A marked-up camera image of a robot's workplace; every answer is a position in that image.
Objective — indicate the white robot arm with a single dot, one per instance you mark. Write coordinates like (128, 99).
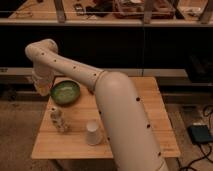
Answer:
(129, 132)

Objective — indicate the green bowl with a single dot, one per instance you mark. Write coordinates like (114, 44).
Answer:
(65, 92)

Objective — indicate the white paper cup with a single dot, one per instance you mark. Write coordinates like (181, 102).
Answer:
(93, 133)

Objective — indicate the black foot pedal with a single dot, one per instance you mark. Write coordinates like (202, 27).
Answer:
(200, 134)

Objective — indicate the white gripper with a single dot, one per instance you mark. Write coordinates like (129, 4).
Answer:
(42, 81)

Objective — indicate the long wooden shelf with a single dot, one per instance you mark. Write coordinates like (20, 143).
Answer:
(188, 13)

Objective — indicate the red tray on shelf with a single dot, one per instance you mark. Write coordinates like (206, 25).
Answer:
(136, 8)

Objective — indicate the black remote on shelf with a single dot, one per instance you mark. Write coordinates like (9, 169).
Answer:
(79, 9)

